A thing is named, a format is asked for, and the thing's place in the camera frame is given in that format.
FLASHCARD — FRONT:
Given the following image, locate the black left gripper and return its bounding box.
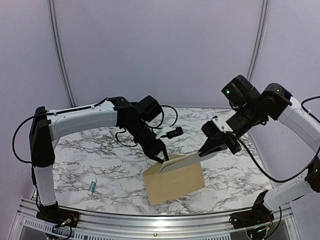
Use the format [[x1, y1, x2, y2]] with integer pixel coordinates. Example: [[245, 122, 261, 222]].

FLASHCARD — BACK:
[[124, 119, 170, 165]]

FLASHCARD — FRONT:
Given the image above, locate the cream letter paper sheet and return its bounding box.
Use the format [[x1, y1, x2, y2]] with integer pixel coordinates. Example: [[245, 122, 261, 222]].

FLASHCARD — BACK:
[[158, 153, 206, 174]]

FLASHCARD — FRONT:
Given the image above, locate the brown kraft paper envelope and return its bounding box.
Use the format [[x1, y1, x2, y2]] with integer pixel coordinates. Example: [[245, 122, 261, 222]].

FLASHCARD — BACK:
[[143, 154, 205, 206]]

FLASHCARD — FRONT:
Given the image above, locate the white green glue stick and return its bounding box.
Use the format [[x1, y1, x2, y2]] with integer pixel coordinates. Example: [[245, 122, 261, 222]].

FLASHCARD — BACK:
[[88, 177, 97, 196]]

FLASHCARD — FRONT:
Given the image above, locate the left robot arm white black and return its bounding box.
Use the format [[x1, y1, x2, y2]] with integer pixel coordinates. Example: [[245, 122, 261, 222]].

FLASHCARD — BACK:
[[29, 95, 169, 223]]

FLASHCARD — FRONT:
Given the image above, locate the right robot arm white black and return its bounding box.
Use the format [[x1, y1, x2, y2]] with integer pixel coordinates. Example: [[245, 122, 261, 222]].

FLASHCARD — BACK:
[[198, 79, 320, 224]]

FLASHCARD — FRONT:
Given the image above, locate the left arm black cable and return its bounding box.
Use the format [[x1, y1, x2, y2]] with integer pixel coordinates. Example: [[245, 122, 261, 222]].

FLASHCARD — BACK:
[[115, 104, 179, 148]]

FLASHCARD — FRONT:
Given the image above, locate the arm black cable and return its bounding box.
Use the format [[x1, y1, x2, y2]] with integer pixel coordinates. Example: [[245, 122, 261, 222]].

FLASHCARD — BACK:
[[115, 104, 179, 148], [234, 96, 320, 183]]

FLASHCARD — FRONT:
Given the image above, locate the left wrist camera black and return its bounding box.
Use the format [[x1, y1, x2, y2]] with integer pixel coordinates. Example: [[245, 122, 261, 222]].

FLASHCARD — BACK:
[[137, 95, 162, 123]]

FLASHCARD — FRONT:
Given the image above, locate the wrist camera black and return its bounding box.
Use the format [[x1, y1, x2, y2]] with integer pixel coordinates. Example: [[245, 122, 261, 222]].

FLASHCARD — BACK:
[[137, 95, 162, 123], [221, 74, 261, 111]]

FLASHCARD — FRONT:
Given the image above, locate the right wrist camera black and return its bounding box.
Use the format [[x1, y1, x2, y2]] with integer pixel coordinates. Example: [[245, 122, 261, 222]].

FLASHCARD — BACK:
[[221, 74, 261, 111]]

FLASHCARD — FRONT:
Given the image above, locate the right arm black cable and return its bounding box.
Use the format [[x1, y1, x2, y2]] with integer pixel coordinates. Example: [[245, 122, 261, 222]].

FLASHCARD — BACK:
[[234, 96, 320, 183]]

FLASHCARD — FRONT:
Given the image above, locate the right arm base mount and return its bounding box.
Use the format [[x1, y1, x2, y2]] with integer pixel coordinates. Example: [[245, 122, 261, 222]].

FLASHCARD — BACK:
[[229, 210, 275, 229]]

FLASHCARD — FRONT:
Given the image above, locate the aluminium table front rail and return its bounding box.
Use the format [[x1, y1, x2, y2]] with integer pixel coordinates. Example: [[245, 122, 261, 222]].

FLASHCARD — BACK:
[[8, 198, 301, 240]]

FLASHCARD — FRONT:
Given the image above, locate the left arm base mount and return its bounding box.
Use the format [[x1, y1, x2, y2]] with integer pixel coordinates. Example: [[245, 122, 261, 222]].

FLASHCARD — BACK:
[[35, 190, 80, 228]]

